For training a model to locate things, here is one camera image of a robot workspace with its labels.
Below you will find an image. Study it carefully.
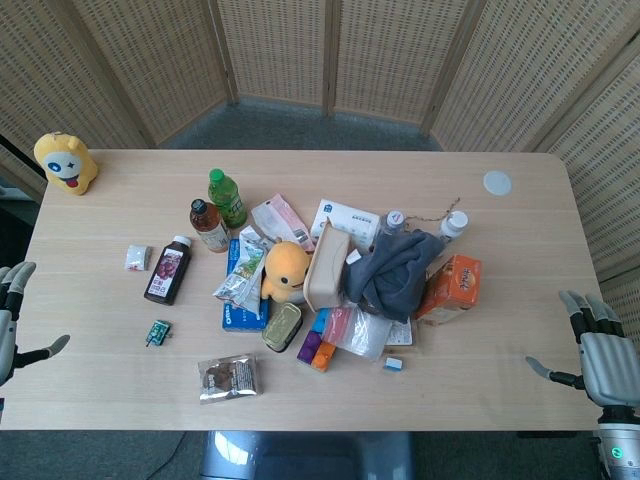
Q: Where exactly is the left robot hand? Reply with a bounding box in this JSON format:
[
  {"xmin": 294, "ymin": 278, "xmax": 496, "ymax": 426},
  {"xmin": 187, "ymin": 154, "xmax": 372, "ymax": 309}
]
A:
[{"xmin": 0, "ymin": 261, "xmax": 71, "ymax": 389}]

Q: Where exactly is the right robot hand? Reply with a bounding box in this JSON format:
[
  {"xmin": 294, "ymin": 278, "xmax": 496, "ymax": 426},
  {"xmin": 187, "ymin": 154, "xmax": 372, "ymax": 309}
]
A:
[{"xmin": 524, "ymin": 289, "xmax": 640, "ymax": 409}]

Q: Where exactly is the small green circuit item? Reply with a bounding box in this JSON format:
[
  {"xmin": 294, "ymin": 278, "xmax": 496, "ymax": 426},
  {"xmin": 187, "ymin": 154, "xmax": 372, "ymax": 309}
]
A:
[{"xmin": 145, "ymin": 319, "xmax": 173, "ymax": 349}]

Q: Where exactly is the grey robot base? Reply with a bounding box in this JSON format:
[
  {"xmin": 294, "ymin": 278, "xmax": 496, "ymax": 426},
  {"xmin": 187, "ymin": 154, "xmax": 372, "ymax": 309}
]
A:
[{"xmin": 199, "ymin": 430, "xmax": 416, "ymax": 480}]

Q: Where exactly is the small white sachet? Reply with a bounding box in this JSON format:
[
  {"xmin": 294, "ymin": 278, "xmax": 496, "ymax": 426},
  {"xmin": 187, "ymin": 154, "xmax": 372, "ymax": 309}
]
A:
[{"xmin": 124, "ymin": 244, "xmax": 153, "ymax": 273}]

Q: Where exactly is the dark grape juice bottle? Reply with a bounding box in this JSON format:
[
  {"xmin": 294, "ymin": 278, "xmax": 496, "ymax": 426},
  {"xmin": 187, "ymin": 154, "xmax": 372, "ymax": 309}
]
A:
[{"xmin": 143, "ymin": 234, "xmax": 194, "ymax": 307}]

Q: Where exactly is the orange carton box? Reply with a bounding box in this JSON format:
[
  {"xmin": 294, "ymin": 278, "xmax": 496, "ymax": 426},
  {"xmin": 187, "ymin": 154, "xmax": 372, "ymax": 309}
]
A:
[{"xmin": 414, "ymin": 254, "xmax": 484, "ymax": 324}]

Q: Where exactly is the yellow plush toy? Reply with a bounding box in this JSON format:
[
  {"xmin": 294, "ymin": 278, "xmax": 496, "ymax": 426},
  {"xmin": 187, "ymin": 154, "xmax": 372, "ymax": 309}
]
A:
[{"xmin": 33, "ymin": 131, "xmax": 100, "ymax": 196}]

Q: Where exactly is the white pill bottle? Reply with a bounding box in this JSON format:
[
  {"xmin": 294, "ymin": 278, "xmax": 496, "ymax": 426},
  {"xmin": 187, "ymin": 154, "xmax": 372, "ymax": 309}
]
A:
[{"xmin": 438, "ymin": 210, "xmax": 470, "ymax": 245}]

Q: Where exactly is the brown white booklet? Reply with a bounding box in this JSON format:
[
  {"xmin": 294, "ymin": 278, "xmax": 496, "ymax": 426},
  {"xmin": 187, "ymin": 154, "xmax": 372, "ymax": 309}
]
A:
[{"xmin": 384, "ymin": 316, "xmax": 416, "ymax": 349}]

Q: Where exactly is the white round table cap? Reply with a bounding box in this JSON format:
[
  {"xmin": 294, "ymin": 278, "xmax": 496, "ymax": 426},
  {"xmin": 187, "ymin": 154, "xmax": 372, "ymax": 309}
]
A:
[{"xmin": 482, "ymin": 170, "xmax": 514, "ymax": 196}]

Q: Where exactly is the clear brown snack packet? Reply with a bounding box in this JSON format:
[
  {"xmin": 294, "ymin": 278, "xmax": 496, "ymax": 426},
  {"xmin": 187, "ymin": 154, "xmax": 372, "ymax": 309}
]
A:
[{"xmin": 197, "ymin": 352, "xmax": 264, "ymax": 405}]

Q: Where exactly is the brown tea bottle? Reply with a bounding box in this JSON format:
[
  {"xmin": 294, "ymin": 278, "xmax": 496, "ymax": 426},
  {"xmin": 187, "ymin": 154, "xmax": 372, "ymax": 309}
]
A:
[{"xmin": 189, "ymin": 198, "xmax": 232, "ymax": 254}]

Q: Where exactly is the blue cookie box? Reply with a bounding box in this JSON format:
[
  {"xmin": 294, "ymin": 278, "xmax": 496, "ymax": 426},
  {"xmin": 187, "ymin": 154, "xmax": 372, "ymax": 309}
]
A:
[{"xmin": 221, "ymin": 238, "xmax": 272, "ymax": 332}]

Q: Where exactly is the grey cloth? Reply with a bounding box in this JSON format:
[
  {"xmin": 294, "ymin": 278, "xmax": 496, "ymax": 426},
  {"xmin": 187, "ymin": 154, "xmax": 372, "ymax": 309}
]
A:
[{"xmin": 342, "ymin": 229, "xmax": 446, "ymax": 324}]

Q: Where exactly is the green white snack bag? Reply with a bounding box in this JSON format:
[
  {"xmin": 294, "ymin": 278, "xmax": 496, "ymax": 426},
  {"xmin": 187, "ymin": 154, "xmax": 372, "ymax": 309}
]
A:
[{"xmin": 213, "ymin": 225, "xmax": 274, "ymax": 321}]

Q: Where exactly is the clear zip bag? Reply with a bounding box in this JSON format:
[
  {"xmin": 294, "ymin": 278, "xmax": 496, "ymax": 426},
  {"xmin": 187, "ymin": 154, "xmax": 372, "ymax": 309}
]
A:
[{"xmin": 322, "ymin": 305, "xmax": 394, "ymax": 361}]

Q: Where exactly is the green drink bottle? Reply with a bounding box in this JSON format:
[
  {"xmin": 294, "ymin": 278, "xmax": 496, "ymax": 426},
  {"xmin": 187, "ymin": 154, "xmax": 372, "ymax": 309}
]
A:
[{"xmin": 207, "ymin": 168, "xmax": 249, "ymax": 230}]

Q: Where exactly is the clear water bottle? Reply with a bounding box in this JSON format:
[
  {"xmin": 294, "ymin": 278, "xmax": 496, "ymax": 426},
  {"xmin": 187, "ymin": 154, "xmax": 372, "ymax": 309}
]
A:
[{"xmin": 379, "ymin": 208, "xmax": 409, "ymax": 239}]

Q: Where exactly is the gold tin can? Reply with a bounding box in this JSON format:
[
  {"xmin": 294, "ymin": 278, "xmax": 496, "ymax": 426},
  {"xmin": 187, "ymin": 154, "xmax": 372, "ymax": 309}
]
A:
[{"xmin": 261, "ymin": 303, "xmax": 304, "ymax": 354}]

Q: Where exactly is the orange dinosaur plush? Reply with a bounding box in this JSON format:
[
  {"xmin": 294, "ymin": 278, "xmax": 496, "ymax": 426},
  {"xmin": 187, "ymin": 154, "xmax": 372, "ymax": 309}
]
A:
[{"xmin": 260, "ymin": 240, "xmax": 311, "ymax": 304}]

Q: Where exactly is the orange toy block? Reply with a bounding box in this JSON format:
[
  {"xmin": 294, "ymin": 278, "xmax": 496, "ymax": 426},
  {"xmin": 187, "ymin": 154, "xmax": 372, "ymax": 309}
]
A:
[{"xmin": 310, "ymin": 341, "xmax": 339, "ymax": 374}]

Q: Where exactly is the blue toy block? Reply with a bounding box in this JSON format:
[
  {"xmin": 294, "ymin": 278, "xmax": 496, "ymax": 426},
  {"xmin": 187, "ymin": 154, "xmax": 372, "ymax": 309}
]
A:
[{"xmin": 310, "ymin": 308, "xmax": 334, "ymax": 335}]

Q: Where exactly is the pink white packet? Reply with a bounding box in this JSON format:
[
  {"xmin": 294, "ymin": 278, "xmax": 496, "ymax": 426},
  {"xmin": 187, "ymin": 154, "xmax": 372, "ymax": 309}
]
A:
[{"xmin": 250, "ymin": 193, "xmax": 316, "ymax": 252}]

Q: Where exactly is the beige tissue box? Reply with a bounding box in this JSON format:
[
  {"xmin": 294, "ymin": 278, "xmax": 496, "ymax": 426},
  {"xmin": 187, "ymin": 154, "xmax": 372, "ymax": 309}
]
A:
[{"xmin": 303, "ymin": 218, "xmax": 352, "ymax": 314}]

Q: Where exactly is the purple toy block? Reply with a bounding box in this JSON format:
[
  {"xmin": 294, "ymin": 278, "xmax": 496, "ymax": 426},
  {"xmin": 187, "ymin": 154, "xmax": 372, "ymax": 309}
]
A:
[{"xmin": 296, "ymin": 330, "xmax": 324, "ymax": 365}]

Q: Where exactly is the white tissue pack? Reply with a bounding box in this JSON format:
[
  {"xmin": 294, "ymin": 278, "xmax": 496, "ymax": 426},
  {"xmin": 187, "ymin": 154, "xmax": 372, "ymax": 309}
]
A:
[{"xmin": 309, "ymin": 198, "xmax": 382, "ymax": 251}]

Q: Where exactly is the woven folding screen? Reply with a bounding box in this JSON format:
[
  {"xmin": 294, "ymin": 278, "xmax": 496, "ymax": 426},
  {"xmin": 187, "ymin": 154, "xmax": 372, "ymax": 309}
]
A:
[{"xmin": 0, "ymin": 0, "xmax": 640, "ymax": 321}]

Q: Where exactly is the black floor cable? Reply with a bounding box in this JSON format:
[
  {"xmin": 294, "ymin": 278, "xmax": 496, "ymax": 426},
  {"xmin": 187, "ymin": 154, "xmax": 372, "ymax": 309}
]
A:
[{"xmin": 149, "ymin": 430, "xmax": 186, "ymax": 480}]

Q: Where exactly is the brown twine string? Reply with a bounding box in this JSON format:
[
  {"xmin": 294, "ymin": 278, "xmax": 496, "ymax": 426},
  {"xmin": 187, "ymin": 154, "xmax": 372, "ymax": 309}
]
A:
[{"xmin": 402, "ymin": 197, "xmax": 462, "ymax": 234}]

